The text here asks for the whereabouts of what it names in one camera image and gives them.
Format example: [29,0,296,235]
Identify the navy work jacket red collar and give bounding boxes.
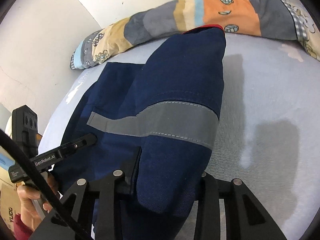
[53,25,226,239]

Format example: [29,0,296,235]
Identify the red sleeve forearm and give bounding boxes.
[14,213,33,240]

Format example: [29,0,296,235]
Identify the person's left hand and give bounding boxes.
[17,174,58,232]

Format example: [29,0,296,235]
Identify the cardboard box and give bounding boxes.
[0,147,21,232]

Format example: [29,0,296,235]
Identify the light blue cloud bed sheet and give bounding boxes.
[37,31,320,240]

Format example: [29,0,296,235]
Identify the striped patchwork rolled quilt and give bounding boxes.
[70,0,319,70]

